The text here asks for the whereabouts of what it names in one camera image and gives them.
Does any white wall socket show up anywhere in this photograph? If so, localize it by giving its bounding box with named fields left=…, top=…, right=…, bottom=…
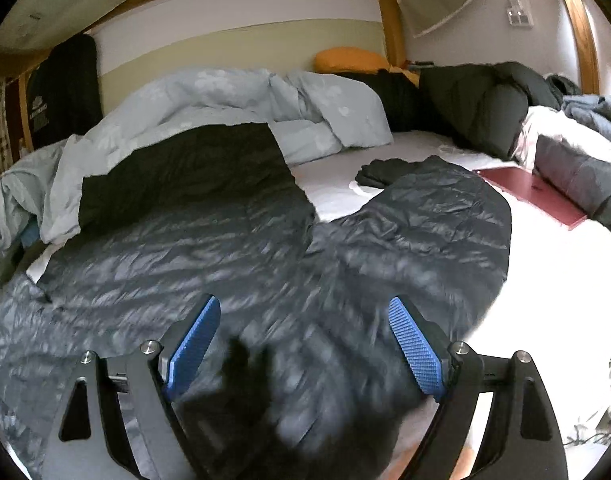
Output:
left=505, top=0, right=535, bottom=27

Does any white pink garment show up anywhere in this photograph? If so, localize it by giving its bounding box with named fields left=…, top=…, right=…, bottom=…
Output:
left=510, top=105, right=611, bottom=161

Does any red laptop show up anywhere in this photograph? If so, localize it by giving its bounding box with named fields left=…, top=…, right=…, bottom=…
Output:
left=473, top=162, right=586, bottom=231

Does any black puffer jacket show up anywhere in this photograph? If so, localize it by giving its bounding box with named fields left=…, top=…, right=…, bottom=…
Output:
left=0, top=122, right=512, bottom=480

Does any black hanging bag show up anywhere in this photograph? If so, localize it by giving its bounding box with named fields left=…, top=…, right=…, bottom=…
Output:
left=25, top=35, right=103, bottom=151

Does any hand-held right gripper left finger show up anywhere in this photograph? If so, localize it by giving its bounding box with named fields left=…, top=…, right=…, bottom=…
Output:
left=40, top=294, right=222, bottom=480

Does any blue cloth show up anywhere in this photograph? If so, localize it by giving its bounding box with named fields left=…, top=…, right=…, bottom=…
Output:
left=18, top=222, right=43, bottom=248

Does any grey hoodie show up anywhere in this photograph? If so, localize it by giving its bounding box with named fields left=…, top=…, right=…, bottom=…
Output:
left=533, top=132, right=611, bottom=236

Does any wooden bed headboard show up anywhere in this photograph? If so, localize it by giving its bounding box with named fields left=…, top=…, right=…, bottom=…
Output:
left=0, top=0, right=601, bottom=211

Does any olive garment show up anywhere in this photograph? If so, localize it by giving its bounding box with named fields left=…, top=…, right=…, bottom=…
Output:
left=0, top=232, right=33, bottom=311

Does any light blue duvet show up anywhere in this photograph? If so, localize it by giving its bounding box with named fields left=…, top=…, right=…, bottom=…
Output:
left=0, top=67, right=393, bottom=256

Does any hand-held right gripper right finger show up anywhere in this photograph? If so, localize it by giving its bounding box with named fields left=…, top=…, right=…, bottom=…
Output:
left=388, top=296, right=569, bottom=480

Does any orange pillow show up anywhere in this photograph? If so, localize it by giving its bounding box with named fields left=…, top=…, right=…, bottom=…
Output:
left=314, top=47, right=421, bottom=86

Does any dark coat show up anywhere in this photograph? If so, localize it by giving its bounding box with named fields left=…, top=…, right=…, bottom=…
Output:
left=345, top=62, right=581, bottom=161

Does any grey sweater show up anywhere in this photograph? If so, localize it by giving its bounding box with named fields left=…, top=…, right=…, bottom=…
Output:
left=560, top=92, right=611, bottom=136

